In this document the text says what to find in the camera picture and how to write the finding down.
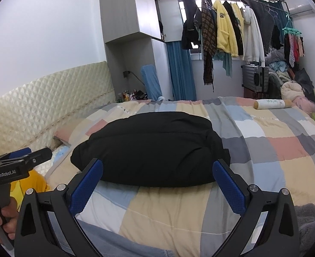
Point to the hanging teal garment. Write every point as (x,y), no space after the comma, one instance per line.
(227,63)

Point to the hanging black jacket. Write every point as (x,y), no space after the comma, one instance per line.
(237,29)

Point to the grey wooden wardrobe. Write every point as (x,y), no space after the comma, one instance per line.
(125,8)

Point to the yellow cloth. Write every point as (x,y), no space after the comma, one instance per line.
(31,184)

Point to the hanging white hoodie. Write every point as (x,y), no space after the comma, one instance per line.
(253,40)

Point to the hanging black coat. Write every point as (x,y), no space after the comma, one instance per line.
(190,18)

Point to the white air conditioner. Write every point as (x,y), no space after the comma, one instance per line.
(302,10)

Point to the black wall outlet plug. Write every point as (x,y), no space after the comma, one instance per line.
(127,74)

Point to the pile of mixed clothes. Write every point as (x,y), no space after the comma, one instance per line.
(283,67)

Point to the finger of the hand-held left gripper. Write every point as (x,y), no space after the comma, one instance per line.
(19,152)
(41,155)

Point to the black padded jacket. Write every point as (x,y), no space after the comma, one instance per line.
(152,147)

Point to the grey fuzzy blanket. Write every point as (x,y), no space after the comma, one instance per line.
(311,227)

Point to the pink plush cushion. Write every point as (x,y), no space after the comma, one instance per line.
(304,104)

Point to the hanging yellow fleece jacket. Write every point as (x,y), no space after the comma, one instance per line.
(224,32)

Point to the person's left hand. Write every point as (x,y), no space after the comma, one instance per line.
(11,211)

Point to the pastel checkered bed blanket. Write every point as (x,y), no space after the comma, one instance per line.
(267,150)

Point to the cream plush cushion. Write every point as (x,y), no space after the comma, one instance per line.
(291,91)

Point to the blue window curtain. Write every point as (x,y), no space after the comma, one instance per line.
(181,72)

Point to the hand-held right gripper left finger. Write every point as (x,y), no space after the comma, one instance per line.
(86,186)

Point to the grey hard suitcase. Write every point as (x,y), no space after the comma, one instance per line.
(255,79)

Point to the green clip hanger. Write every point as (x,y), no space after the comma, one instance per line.
(291,30)

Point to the cream quilted headboard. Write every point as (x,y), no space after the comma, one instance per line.
(53,99)

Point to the pale quilted bed sheet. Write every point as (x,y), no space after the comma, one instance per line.
(53,163)

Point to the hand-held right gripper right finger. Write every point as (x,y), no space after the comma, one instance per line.
(228,186)

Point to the hanging dark grey coat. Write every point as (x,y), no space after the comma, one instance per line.
(265,24)

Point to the small clothes on clip hanger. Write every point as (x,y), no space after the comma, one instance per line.
(294,48)

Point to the group of small toiletry bottles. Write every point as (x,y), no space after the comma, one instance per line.
(128,95)

